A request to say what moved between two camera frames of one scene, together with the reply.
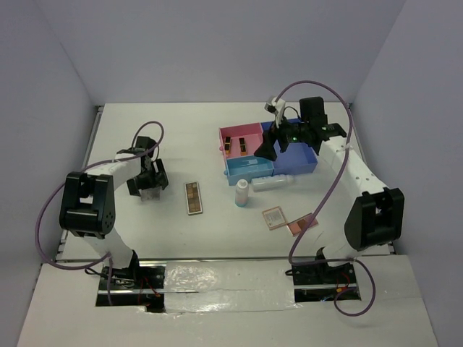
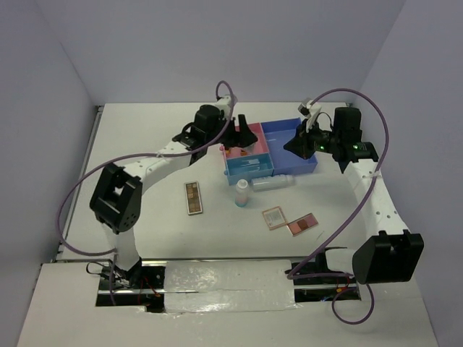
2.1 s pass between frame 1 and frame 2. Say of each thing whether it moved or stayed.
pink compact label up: stayed
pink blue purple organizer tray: stayed
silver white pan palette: moved
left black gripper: moved
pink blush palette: stayed
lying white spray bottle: stayed
